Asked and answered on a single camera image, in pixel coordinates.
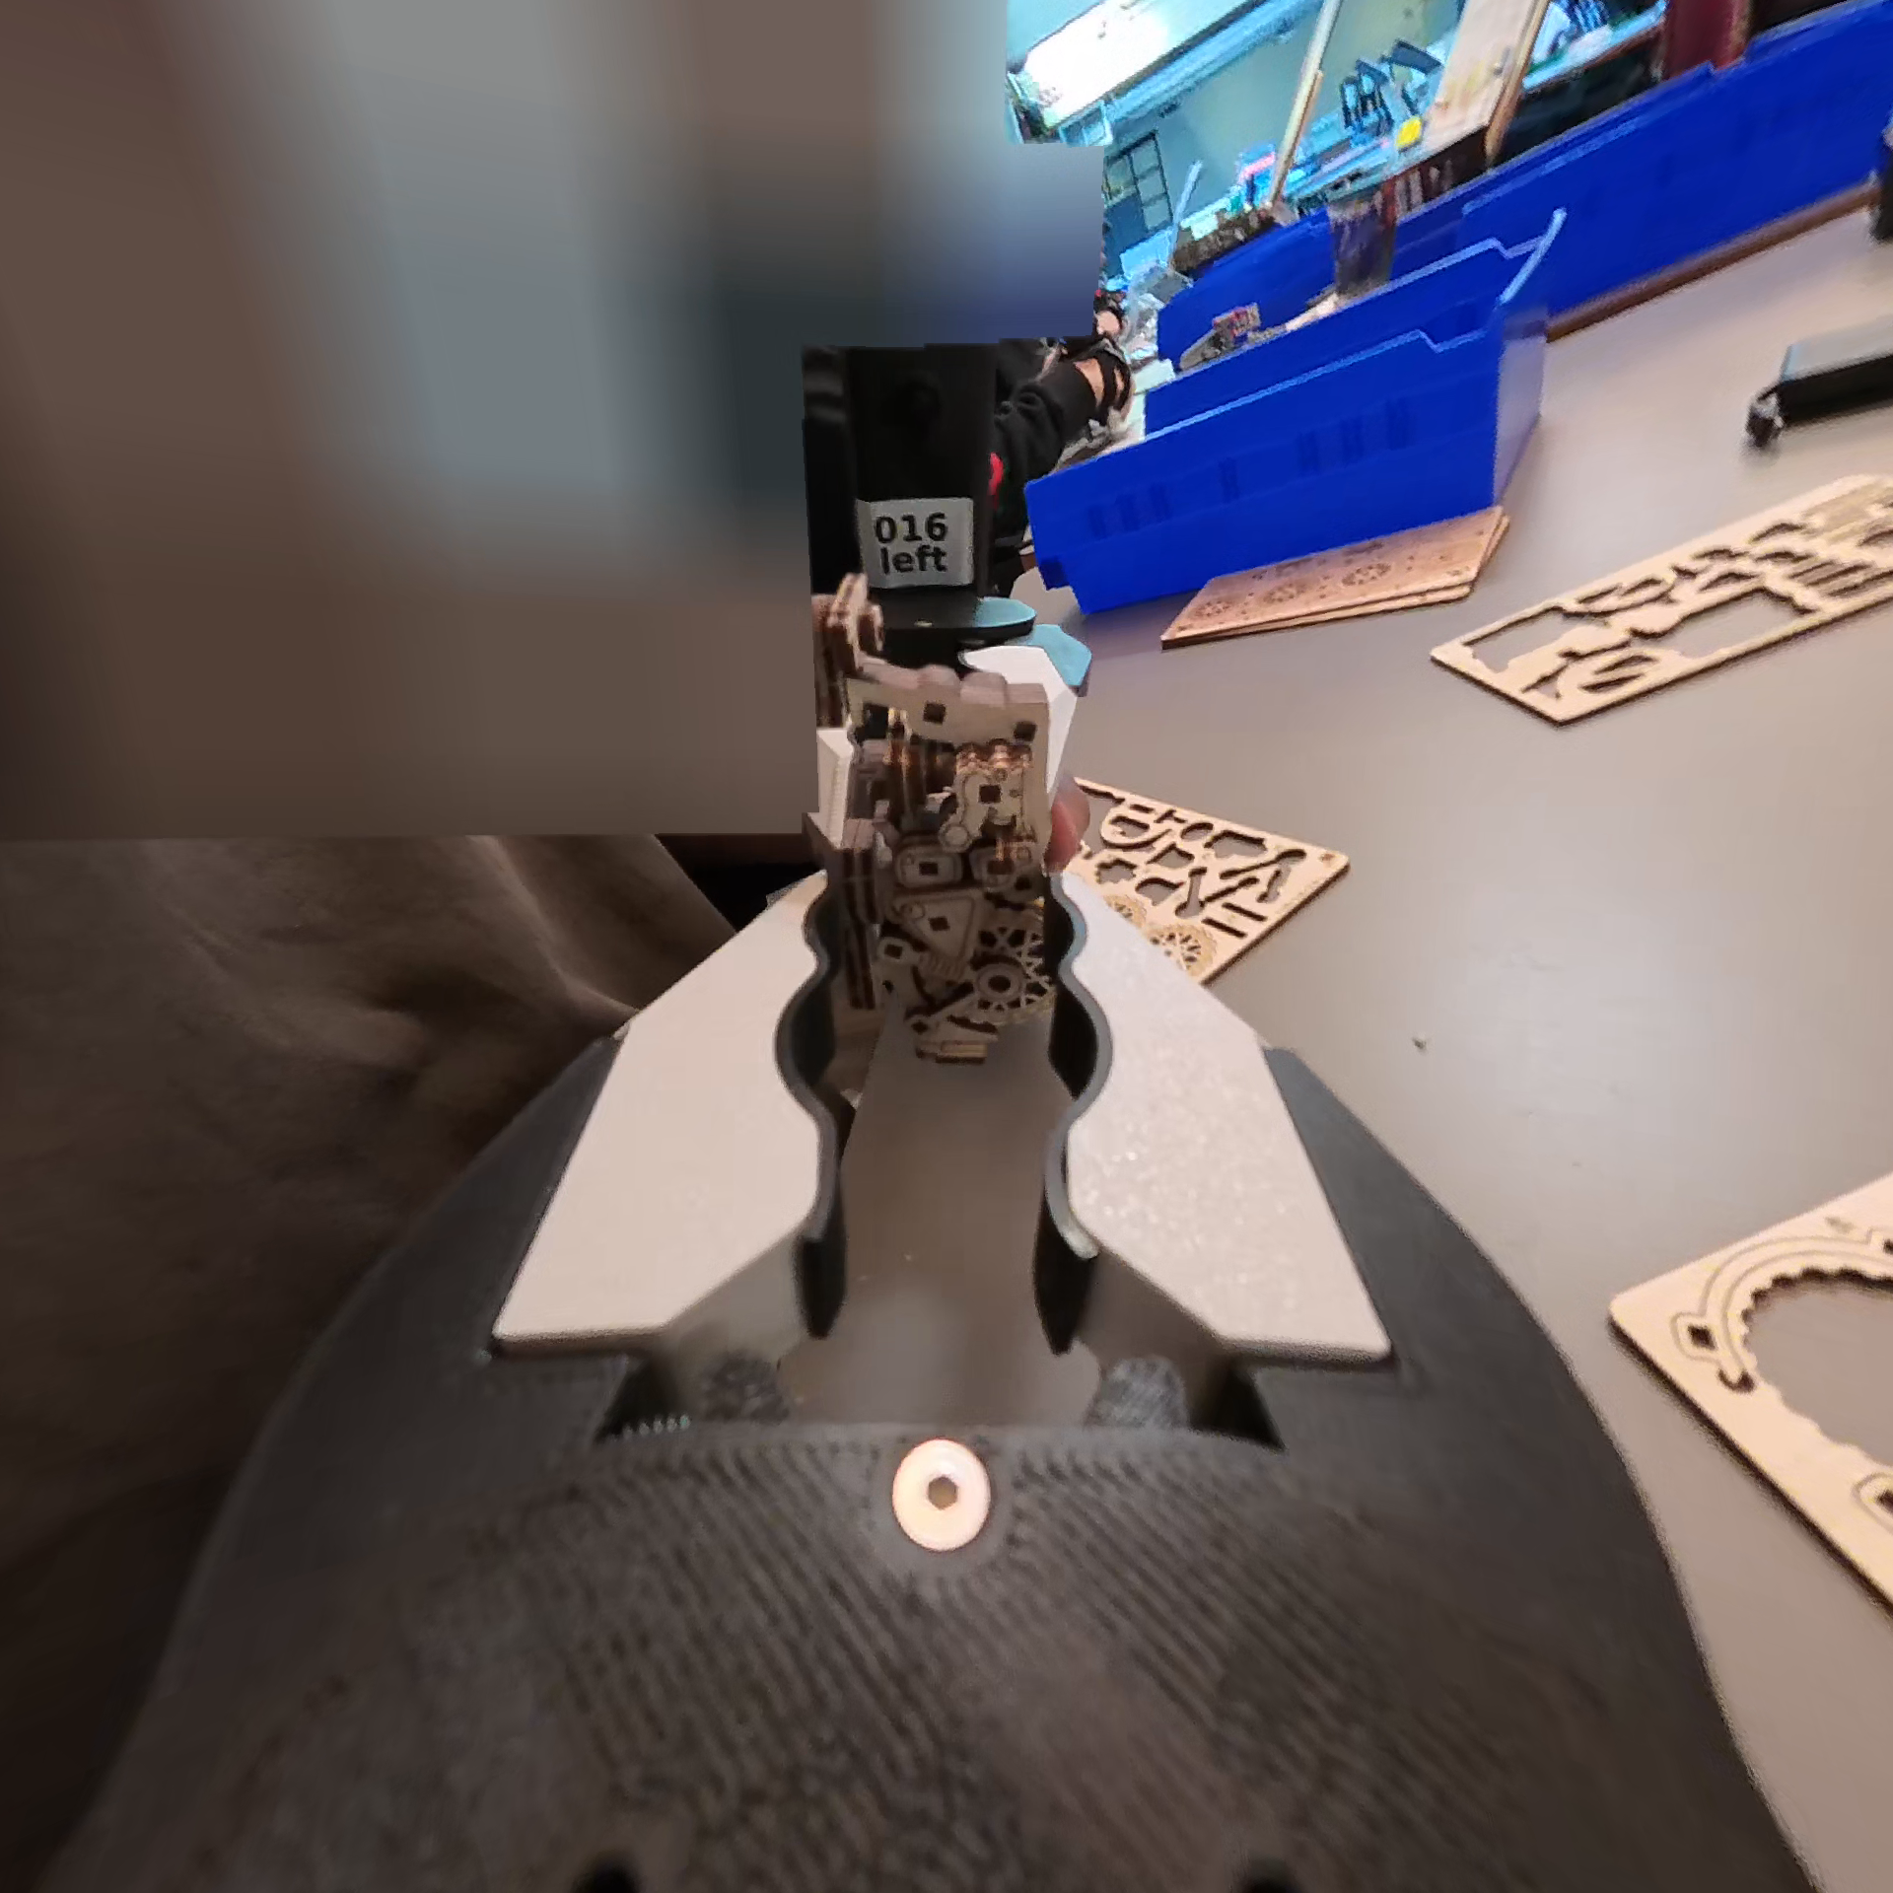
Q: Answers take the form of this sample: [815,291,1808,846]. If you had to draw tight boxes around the wooden motorcycle model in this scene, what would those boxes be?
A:
[805,575,1073,1063]

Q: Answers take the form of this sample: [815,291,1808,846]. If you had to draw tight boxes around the small blue plastic bin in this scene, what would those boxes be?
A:
[1155,206,1335,362]

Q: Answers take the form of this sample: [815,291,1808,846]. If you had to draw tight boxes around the wooden sheet with empty cutouts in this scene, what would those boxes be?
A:
[1431,475,1893,726]

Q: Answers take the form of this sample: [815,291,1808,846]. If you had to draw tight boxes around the black flat device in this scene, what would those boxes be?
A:
[1745,318,1893,445]

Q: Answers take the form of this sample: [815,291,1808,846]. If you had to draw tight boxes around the person in olive shirt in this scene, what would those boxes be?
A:
[0,835,770,1630]

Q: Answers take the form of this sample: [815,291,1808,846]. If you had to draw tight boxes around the wooden sheet with spoked wheels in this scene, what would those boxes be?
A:
[1063,780,1351,984]

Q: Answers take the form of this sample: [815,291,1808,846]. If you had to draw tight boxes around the stacked wooden puzzle sheets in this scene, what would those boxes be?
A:
[1161,507,1511,646]

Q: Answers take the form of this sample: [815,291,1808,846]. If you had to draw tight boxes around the wooden sheet with round holes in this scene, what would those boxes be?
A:
[1609,1174,1893,1607]

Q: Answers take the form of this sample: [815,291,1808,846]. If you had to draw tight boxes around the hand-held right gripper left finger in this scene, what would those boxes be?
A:
[491,872,853,1356]

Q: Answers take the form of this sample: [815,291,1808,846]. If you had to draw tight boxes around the long blue plastic bin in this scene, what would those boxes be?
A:
[1391,0,1893,333]

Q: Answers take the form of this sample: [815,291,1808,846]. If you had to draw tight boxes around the large blue plastic bin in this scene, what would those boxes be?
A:
[1025,214,1556,614]

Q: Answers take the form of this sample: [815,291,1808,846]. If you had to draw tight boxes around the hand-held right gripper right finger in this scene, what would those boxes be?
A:
[1035,882,1395,1370]

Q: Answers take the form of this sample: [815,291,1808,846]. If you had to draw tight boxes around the grey desk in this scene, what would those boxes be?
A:
[828,199,1893,1893]

